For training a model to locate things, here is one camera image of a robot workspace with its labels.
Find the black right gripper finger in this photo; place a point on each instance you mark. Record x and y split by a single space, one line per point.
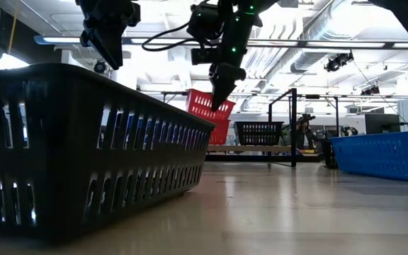
225 79

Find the black ceiling spotlight cluster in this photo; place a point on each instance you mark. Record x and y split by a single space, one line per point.
338 62
370 91

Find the long ceiling light bar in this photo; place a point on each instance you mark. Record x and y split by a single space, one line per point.
301 44

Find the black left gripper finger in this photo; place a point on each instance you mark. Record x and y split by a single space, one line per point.
108 42

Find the blue slotted plastic basket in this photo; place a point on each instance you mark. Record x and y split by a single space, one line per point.
384 156

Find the black slotted plastic basket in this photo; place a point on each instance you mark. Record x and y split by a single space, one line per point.
259 123
329 156
62 148

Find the person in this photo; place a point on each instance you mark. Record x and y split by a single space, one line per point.
305 134

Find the black table rig frame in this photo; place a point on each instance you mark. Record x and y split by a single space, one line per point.
246 158

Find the black metal wood-board shelf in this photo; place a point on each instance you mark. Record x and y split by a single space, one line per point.
293 141

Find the large room window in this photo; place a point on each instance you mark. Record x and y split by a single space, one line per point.
11 63

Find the silver ceiling air duct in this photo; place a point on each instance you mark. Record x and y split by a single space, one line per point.
331 32

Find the black computer monitor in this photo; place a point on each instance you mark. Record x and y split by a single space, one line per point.
382 124

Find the black background rig frame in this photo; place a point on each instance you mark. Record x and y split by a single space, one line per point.
175 93

